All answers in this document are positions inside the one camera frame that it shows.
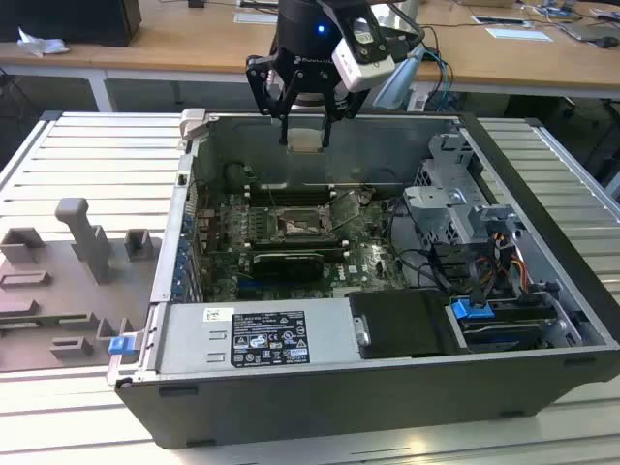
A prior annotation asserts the CPU socket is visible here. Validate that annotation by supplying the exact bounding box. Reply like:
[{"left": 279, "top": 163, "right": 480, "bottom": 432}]
[{"left": 273, "top": 202, "right": 338, "bottom": 238}]

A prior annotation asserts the grey case latch handle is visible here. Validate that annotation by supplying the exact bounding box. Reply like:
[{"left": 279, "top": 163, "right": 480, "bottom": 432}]
[{"left": 178, "top": 107, "right": 210, "bottom": 141}]

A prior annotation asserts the grey laptop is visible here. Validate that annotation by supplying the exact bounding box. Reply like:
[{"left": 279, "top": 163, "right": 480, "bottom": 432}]
[{"left": 556, "top": 21, "right": 620, "bottom": 45}]

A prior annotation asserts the blue cable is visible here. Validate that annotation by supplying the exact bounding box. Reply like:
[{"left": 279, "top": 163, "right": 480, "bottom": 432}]
[{"left": 420, "top": 43, "right": 454, "bottom": 112}]

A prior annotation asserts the crumpled white paper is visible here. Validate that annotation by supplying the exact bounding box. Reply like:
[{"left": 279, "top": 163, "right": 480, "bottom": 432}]
[{"left": 16, "top": 26, "right": 69, "bottom": 59}]

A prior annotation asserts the white flat sheet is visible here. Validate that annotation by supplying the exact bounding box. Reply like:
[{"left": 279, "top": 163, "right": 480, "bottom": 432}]
[{"left": 485, "top": 26, "right": 554, "bottom": 44}]

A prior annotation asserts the grey parts rack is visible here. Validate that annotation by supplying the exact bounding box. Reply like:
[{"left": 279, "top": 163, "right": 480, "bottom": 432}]
[{"left": 0, "top": 197, "right": 164, "bottom": 374}]

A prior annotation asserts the wooden desk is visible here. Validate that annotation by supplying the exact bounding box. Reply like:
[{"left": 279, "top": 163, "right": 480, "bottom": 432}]
[
  {"left": 0, "top": 0, "right": 161, "bottom": 115},
  {"left": 91, "top": 0, "right": 620, "bottom": 112}
]

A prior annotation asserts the silver metal drive cage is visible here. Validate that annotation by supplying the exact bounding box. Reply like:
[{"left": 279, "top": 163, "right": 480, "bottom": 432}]
[{"left": 402, "top": 133, "right": 522, "bottom": 246}]

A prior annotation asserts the metal socket cover frame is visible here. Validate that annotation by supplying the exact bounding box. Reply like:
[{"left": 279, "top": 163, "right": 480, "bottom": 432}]
[{"left": 328, "top": 190, "right": 363, "bottom": 230}]

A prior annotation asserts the black looped cable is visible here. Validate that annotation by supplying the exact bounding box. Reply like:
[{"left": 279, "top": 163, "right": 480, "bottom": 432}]
[{"left": 387, "top": 198, "right": 451, "bottom": 292}]

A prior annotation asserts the black box on desk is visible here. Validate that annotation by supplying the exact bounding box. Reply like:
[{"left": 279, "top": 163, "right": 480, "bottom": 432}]
[{"left": 0, "top": 0, "right": 143, "bottom": 48}]

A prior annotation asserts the blue expansion slot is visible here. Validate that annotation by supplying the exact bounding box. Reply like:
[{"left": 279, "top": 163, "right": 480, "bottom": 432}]
[{"left": 236, "top": 275, "right": 272, "bottom": 297}]

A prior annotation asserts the black flat disk wire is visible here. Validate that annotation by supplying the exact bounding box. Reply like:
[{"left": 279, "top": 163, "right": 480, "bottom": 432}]
[{"left": 430, "top": 241, "right": 488, "bottom": 311}]

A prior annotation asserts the black RAM slot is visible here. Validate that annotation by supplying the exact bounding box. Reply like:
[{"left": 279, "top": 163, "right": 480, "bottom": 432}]
[
  {"left": 247, "top": 191, "right": 336, "bottom": 205},
  {"left": 247, "top": 233, "right": 351, "bottom": 249},
  {"left": 247, "top": 241, "right": 351, "bottom": 258},
  {"left": 247, "top": 182, "right": 336, "bottom": 196}
]

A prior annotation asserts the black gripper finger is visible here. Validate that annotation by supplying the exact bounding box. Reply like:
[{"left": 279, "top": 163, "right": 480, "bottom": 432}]
[
  {"left": 245, "top": 52, "right": 300, "bottom": 146},
  {"left": 320, "top": 71, "right": 370, "bottom": 149}
]

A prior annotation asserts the silver power supply with label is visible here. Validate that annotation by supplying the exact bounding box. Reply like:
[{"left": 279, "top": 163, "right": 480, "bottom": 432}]
[{"left": 153, "top": 297, "right": 372, "bottom": 375}]

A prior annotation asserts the black plastic shroud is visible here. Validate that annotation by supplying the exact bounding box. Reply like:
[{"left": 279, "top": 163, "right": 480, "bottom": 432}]
[{"left": 348, "top": 289, "right": 459, "bottom": 359}]

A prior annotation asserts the hard disk in blue carrier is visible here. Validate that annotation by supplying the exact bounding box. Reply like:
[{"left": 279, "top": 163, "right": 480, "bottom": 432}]
[{"left": 448, "top": 297, "right": 558, "bottom": 353}]

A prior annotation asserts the small blue plastic clip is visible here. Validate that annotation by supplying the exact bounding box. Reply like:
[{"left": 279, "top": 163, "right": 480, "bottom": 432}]
[{"left": 108, "top": 335, "right": 135, "bottom": 357}]

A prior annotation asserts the orange yellow red wire bundle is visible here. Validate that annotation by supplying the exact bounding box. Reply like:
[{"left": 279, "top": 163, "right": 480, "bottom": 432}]
[{"left": 477, "top": 232, "right": 534, "bottom": 296}]

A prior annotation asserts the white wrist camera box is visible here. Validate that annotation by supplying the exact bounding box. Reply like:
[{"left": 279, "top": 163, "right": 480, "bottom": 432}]
[{"left": 331, "top": 14, "right": 396, "bottom": 94}]

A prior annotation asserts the black graphics card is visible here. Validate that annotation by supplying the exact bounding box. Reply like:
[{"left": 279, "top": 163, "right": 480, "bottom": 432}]
[{"left": 251, "top": 249, "right": 325, "bottom": 283}]

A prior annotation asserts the small CPU plate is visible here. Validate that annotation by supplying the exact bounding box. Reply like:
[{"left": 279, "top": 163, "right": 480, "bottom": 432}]
[{"left": 286, "top": 128, "right": 326, "bottom": 155}]

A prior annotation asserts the green motherboard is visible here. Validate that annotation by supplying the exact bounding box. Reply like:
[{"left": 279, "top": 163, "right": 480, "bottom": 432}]
[{"left": 193, "top": 186, "right": 403, "bottom": 301}]

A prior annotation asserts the black open PC case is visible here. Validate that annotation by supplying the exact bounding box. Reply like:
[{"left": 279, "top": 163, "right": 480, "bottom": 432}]
[{"left": 107, "top": 107, "right": 620, "bottom": 450}]

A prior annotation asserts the pale blue teach pendant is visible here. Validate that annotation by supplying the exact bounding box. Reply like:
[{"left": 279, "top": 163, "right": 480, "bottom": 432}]
[{"left": 371, "top": 46, "right": 427, "bottom": 111}]

